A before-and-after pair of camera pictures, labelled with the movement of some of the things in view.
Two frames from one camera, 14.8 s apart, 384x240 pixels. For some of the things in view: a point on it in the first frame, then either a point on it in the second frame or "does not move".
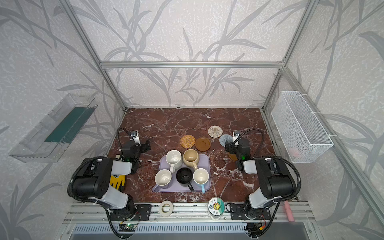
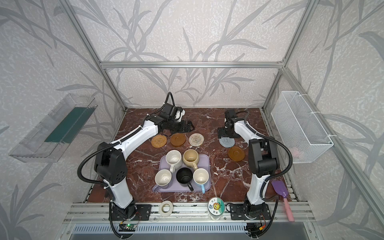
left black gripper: [143, 148] → [182, 129]
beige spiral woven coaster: [215, 131] → [196, 139]
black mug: [184, 175] does not move
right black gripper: [231, 145] → [222, 134]
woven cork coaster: [187, 141] → [158, 141]
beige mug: [191, 158] does not move
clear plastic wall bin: [49, 140] does not move
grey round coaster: [224, 137] does not move
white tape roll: [168, 213] does not move
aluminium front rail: [189, 213] does not move
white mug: [162, 178] does not move
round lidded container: [216, 206] does not move
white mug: [174, 159] does not move
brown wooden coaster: [202, 144] → [178, 139]
